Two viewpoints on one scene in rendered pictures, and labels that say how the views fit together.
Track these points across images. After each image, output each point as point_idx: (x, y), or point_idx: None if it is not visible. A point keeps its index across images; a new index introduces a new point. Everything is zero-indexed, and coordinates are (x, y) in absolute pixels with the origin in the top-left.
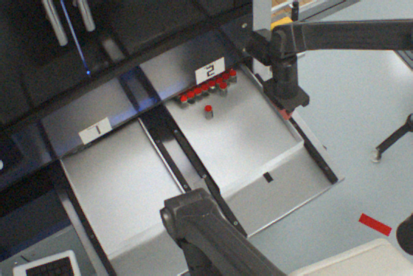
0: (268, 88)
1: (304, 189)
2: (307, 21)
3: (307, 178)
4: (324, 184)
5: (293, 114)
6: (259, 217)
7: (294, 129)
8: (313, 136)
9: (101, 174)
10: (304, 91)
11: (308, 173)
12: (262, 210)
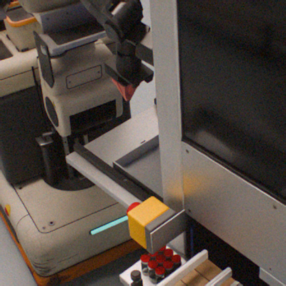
0: (147, 67)
1: (108, 141)
2: (104, 6)
3: (106, 149)
4: (87, 147)
5: (127, 198)
6: (147, 117)
7: (124, 168)
8: (103, 182)
9: None
10: (110, 66)
11: (105, 152)
12: (145, 121)
